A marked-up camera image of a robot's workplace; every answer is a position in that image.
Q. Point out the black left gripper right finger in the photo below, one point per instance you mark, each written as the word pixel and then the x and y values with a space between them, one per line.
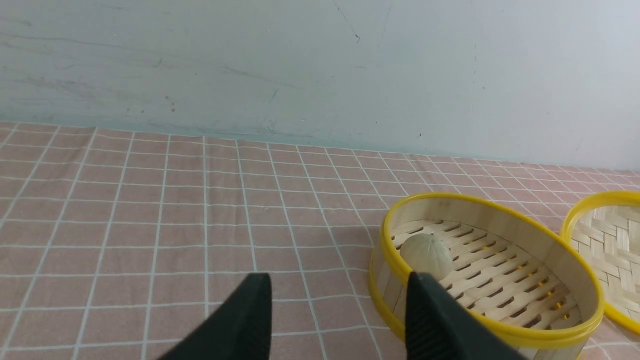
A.
pixel 438 328

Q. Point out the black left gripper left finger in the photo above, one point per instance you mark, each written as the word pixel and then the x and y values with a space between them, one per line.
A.
pixel 240 328

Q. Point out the greenish steamed bun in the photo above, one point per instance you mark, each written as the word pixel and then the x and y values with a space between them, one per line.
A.
pixel 429 254

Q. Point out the yellow rimmed bamboo steamer basket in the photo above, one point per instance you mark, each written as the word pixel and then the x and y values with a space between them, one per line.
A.
pixel 514 275

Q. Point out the pink checkered tablecloth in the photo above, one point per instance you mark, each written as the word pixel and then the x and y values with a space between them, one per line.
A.
pixel 116 244

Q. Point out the yellow rimmed woven steamer lid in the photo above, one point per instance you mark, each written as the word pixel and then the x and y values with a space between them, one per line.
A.
pixel 605 230

